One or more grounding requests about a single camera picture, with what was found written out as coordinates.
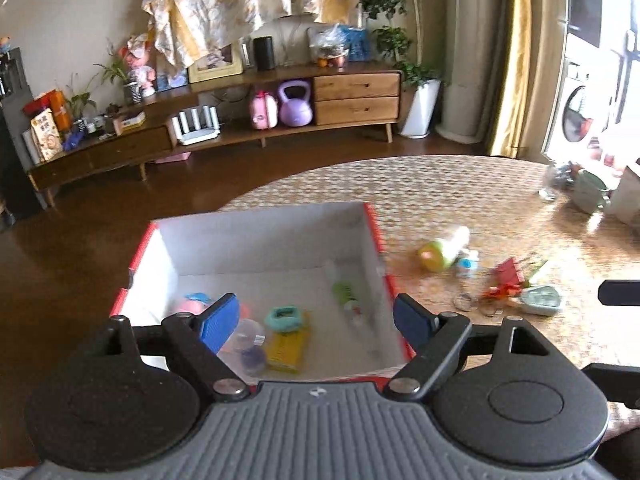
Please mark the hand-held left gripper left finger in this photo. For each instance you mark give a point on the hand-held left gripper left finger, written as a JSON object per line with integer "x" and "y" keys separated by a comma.
{"x": 220, "y": 322}

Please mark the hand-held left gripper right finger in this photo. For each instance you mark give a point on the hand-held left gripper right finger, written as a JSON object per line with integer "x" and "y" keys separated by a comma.
{"x": 412, "y": 317}

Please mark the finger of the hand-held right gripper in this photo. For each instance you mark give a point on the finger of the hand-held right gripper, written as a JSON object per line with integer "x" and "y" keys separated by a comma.
{"x": 617, "y": 382}
{"x": 620, "y": 292}

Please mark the small pink toy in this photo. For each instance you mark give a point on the small pink toy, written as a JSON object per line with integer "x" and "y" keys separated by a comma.
{"x": 192, "y": 305}

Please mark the clear plastic cup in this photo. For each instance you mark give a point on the clear plastic cup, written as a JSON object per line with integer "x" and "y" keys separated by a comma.
{"x": 247, "y": 347}

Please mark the white thermometer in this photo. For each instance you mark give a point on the white thermometer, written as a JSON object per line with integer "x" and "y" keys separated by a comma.
{"x": 359, "y": 325}

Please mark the green-capped baby bottle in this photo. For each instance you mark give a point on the green-capped baby bottle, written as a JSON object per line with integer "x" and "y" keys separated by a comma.
{"x": 440, "y": 252}

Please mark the green marker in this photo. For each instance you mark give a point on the green marker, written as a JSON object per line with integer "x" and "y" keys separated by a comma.
{"x": 346, "y": 292}

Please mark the small yellow box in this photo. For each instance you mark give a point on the small yellow box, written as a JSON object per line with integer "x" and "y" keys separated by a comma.
{"x": 286, "y": 352}

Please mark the small blue-white bottle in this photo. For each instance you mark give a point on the small blue-white bottle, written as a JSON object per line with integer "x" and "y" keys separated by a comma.
{"x": 467, "y": 264}

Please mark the red cardboard box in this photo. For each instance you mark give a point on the red cardboard box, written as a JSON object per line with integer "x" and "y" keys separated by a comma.
{"x": 260, "y": 245}

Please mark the red toy horse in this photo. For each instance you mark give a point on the red toy horse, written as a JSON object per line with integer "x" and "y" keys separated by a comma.
{"x": 500, "y": 291}

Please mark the red binder clip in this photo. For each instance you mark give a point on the red binder clip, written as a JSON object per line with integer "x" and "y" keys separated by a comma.
{"x": 510, "y": 271}

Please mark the green mug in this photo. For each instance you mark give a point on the green mug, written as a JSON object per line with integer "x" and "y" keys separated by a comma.
{"x": 590, "y": 192}

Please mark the glass tumbler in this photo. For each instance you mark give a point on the glass tumbler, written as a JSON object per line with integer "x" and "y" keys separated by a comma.
{"x": 550, "y": 182}

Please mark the flat pink object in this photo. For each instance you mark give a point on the flat pink object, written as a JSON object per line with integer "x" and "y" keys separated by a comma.
{"x": 172, "y": 158}

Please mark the washing machine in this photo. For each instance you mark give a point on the washing machine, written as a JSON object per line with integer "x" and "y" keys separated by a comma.
{"x": 582, "y": 110}

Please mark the white router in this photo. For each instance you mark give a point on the white router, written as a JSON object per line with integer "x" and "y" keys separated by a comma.
{"x": 197, "y": 127}

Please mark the potted tree white planter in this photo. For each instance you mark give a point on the potted tree white planter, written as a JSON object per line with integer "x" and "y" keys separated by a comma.
{"x": 420, "y": 110}

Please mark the pink toy suitcase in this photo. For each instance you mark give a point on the pink toy suitcase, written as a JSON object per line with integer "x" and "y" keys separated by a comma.
{"x": 264, "y": 112}

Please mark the yellow and white box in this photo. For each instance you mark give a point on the yellow and white box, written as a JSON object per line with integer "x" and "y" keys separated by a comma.
{"x": 130, "y": 122}

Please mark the purple kettlebell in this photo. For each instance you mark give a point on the purple kettlebell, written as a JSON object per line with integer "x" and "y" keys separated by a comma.
{"x": 296, "y": 110}

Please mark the wooden TV cabinet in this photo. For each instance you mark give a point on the wooden TV cabinet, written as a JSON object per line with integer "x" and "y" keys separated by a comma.
{"x": 357, "y": 97}

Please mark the blue toy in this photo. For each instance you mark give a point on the blue toy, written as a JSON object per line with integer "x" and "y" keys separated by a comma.
{"x": 74, "y": 139}

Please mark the potted plant in vase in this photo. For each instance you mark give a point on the potted plant in vase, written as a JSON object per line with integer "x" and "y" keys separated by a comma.
{"x": 132, "y": 92}

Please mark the printed snack box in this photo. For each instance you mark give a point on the printed snack box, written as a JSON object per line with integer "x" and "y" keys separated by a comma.
{"x": 46, "y": 135}

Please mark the yellow curtain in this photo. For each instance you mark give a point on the yellow curtain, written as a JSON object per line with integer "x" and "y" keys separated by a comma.
{"x": 510, "y": 60}

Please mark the small leafy plant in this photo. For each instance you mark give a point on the small leafy plant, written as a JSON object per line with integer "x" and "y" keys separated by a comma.
{"x": 80, "y": 102}

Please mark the black water dispenser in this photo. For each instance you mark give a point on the black water dispenser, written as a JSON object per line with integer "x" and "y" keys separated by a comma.
{"x": 15, "y": 160}

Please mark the standing air conditioner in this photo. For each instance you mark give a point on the standing air conditioner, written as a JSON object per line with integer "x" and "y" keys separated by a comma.
{"x": 475, "y": 60}

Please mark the orange box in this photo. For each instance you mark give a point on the orange box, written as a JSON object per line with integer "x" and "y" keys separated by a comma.
{"x": 61, "y": 110}

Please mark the pink doll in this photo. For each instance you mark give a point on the pink doll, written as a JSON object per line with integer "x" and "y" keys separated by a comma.
{"x": 141, "y": 67}

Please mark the black speaker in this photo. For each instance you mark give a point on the black speaker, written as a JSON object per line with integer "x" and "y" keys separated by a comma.
{"x": 264, "y": 53}

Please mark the blue bag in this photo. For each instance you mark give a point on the blue bag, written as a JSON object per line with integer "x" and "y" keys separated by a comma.
{"x": 359, "y": 44}

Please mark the plastic bag of fruit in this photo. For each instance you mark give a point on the plastic bag of fruit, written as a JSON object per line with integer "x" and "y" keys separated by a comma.
{"x": 327, "y": 45}

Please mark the flat red box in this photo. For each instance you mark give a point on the flat red box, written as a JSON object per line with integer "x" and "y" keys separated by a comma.
{"x": 37, "y": 101}

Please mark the floral sheet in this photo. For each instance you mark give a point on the floral sheet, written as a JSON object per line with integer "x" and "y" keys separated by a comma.
{"x": 225, "y": 5}

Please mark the picture frame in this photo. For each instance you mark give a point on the picture frame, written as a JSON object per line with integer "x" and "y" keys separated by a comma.
{"x": 215, "y": 65}

